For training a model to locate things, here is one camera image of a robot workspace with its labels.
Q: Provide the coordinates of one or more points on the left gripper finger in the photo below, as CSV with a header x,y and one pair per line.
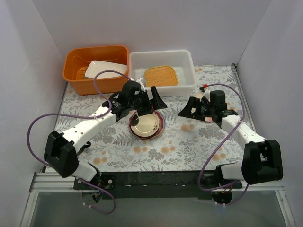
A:
x,y
156,101
144,107

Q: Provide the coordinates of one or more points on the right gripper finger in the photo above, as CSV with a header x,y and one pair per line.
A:
x,y
192,109
198,117

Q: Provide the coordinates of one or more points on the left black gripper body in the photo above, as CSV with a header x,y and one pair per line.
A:
x,y
147,104

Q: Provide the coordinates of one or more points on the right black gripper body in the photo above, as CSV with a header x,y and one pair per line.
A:
x,y
197,109

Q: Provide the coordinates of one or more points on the woven bamboo tray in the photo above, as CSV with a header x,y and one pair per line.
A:
x,y
161,76

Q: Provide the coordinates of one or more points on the cream and pink plate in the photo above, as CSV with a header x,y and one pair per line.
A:
x,y
199,96

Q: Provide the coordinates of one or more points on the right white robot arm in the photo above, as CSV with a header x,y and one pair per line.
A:
x,y
261,160

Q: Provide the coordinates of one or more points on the clear plastic bin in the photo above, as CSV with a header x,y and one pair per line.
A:
x,y
179,60

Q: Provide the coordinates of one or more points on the cream and black plate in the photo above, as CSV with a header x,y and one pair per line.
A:
x,y
145,125

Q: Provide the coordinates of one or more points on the maroon scalloped plate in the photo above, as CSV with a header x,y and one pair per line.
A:
x,y
162,120

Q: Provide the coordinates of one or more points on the floral table mat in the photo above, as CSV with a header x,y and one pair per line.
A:
x,y
185,144

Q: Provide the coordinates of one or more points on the white rectangular dish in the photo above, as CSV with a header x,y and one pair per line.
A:
x,y
96,67

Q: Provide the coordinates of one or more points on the red lacquer cup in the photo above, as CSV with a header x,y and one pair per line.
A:
x,y
86,145

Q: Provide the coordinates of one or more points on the orange plastic tub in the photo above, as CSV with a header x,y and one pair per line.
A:
x,y
109,81

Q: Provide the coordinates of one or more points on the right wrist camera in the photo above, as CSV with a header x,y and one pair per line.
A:
x,y
204,93

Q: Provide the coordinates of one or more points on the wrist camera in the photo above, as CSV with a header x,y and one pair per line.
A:
x,y
141,80
204,93

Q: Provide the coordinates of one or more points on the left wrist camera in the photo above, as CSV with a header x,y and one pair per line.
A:
x,y
141,80

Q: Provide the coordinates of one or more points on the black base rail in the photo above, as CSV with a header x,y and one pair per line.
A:
x,y
153,184

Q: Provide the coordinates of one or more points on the aluminium frame rail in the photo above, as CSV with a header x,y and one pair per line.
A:
x,y
51,182

